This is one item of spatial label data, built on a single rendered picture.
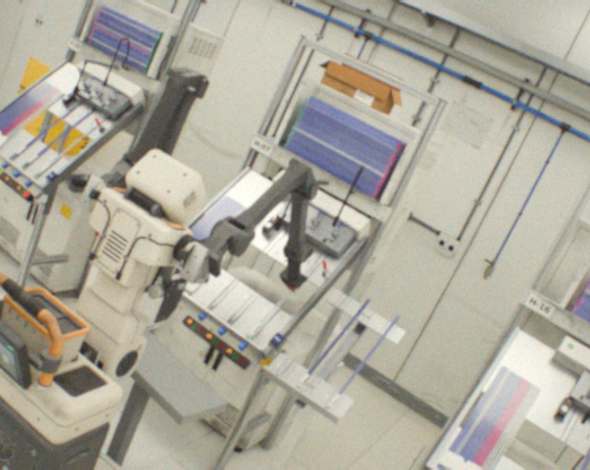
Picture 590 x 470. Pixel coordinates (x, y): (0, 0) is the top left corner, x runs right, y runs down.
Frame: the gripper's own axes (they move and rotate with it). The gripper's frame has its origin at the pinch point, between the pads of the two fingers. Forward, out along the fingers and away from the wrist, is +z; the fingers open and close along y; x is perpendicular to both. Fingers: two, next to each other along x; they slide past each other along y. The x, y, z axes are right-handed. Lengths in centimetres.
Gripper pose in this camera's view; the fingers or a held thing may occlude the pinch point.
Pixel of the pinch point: (293, 289)
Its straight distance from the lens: 267.8
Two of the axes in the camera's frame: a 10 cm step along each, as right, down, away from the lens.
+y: -7.9, -4.8, 3.8
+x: -6.1, 5.9, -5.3
